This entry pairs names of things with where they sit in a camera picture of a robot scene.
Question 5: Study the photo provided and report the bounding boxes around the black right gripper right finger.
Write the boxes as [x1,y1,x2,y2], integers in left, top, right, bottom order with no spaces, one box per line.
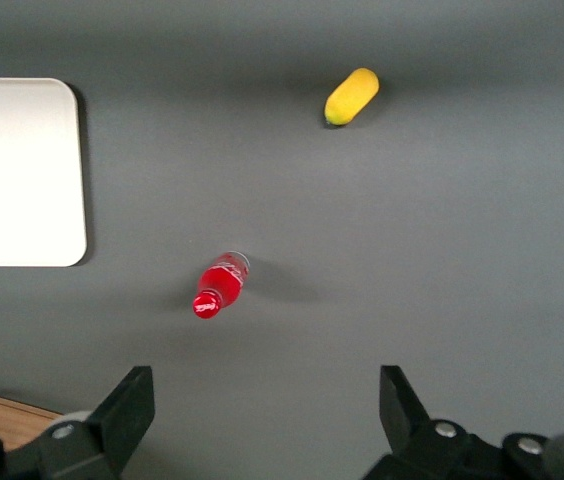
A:
[361,365,558,480]

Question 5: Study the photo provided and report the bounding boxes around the yellow banana-like object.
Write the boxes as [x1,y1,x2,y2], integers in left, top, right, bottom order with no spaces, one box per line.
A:
[324,67,381,126]

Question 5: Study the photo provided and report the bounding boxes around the white rectangular tray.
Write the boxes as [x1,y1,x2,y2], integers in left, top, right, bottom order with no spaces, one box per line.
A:
[0,77,87,268]

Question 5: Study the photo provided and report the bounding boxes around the red coke bottle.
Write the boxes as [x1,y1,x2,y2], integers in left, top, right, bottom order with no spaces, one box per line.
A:
[192,250,251,320]

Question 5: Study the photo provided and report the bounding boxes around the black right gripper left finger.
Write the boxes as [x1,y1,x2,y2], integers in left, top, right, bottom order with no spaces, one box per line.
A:
[6,365,156,480]

